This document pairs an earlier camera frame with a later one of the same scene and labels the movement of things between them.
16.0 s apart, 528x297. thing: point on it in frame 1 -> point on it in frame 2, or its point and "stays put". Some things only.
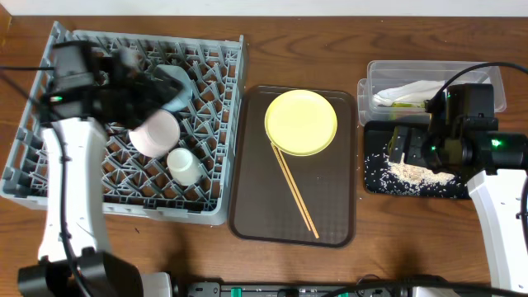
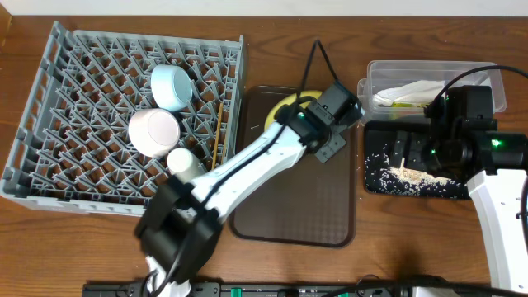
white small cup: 184,167 stays put
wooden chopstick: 299,195 -> 224,139
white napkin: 409,93 stays put
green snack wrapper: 403,105 stays put
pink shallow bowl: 156,135 stays put
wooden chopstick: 290,186 -> 217,139
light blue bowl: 180,74 stays put
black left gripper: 151,105 -> 335,146
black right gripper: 396,145 stays put
